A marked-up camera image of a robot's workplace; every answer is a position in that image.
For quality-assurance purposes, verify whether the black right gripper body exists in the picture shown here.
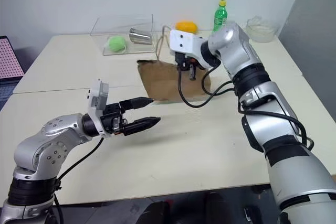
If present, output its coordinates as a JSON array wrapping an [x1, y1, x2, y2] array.
[[174, 52, 203, 71]]

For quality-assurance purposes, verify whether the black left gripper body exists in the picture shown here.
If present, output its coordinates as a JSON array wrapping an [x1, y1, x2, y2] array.
[[101, 103, 127, 137]]

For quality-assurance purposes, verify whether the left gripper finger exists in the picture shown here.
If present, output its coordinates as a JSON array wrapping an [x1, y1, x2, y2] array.
[[119, 97, 154, 111], [123, 115, 161, 137]]

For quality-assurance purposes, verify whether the brown paper bag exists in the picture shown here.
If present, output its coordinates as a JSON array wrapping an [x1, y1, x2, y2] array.
[[136, 25, 214, 104]]

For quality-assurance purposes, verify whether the orange yellow toy fruit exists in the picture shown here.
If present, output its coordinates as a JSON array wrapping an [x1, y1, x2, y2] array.
[[175, 20, 198, 34]]

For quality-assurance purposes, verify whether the silver metal cup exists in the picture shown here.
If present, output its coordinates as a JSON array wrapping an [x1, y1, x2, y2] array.
[[128, 27, 153, 45]]

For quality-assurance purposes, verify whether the green bottle with yellow cap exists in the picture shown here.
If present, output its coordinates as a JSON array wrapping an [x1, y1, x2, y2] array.
[[213, 0, 228, 34]]

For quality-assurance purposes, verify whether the green ball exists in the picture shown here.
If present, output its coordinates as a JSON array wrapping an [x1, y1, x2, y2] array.
[[107, 36, 128, 52]]

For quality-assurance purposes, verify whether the clear plastic box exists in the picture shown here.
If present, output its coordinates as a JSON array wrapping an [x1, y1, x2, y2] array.
[[90, 14, 156, 57]]

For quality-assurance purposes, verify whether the dark rounded shape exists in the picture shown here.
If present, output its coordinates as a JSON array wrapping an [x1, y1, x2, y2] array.
[[149, 199, 174, 224]]

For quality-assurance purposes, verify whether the pink perforated board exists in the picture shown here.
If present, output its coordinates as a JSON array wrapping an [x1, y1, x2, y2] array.
[[0, 36, 25, 82]]

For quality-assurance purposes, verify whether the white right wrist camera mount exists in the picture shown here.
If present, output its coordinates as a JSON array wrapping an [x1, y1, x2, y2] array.
[[169, 29, 209, 61]]

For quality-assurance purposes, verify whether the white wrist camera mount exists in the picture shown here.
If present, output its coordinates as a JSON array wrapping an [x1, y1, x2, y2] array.
[[86, 78, 110, 138], [169, 29, 209, 61]]

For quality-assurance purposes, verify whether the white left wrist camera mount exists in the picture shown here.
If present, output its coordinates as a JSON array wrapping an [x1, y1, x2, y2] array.
[[86, 78, 110, 138]]

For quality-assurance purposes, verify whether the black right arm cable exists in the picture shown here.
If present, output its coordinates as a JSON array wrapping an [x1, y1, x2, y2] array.
[[177, 66, 314, 152]]

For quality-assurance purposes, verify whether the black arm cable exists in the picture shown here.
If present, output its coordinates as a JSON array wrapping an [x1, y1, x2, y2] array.
[[177, 66, 314, 152], [54, 136, 104, 224]]

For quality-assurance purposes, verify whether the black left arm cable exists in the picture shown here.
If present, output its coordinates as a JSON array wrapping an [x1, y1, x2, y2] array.
[[54, 136, 104, 224]]

